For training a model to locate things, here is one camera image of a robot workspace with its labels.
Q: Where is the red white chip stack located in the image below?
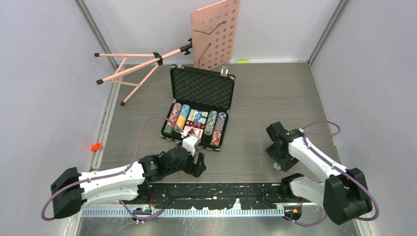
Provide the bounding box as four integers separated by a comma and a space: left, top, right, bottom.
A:
166, 103, 182, 128

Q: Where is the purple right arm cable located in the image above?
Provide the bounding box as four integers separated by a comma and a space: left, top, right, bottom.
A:
283, 121, 380, 228

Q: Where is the green poker chip stack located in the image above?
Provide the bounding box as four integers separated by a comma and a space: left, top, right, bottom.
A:
162, 126, 174, 136

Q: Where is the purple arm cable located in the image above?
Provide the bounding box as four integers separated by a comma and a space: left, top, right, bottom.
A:
41, 116, 186, 224
283, 121, 380, 228

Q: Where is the blue yellow chip stack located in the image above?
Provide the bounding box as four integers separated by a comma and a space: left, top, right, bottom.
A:
174, 104, 191, 133

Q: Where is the red playing card deck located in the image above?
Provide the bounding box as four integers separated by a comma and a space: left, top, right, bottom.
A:
183, 126, 204, 138

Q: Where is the white poker chip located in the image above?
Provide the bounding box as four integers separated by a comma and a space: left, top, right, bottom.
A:
273, 163, 281, 170

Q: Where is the pink music stand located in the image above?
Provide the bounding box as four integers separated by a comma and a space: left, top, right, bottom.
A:
95, 0, 240, 105

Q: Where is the black poker set case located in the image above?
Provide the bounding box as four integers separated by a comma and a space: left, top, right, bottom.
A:
167, 64, 236, 151

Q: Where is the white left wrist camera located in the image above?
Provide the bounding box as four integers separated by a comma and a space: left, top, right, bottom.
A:
181, 131, 201, 156

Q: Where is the orange clip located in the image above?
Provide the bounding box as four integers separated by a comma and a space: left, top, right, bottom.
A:
90, 142, 101, 152

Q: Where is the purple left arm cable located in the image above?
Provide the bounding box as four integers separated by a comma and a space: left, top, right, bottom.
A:
41, 116, 186, 224

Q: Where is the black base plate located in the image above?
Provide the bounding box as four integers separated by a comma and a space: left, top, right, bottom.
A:
126, 182, 307, 210

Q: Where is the blue playing card deck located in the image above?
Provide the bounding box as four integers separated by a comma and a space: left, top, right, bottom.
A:
187, 109, 209, 124

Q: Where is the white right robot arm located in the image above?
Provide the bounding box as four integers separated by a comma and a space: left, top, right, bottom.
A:
266, 122, 379, 225

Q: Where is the green white chip stack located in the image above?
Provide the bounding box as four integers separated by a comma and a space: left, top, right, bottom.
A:
204, 111, 218, 136

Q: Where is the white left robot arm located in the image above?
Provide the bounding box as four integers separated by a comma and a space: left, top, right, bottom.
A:
50, 146, 206, 219

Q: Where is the blue red chip stack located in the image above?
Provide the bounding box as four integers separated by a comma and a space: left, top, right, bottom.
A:
210, 112, 227, 147

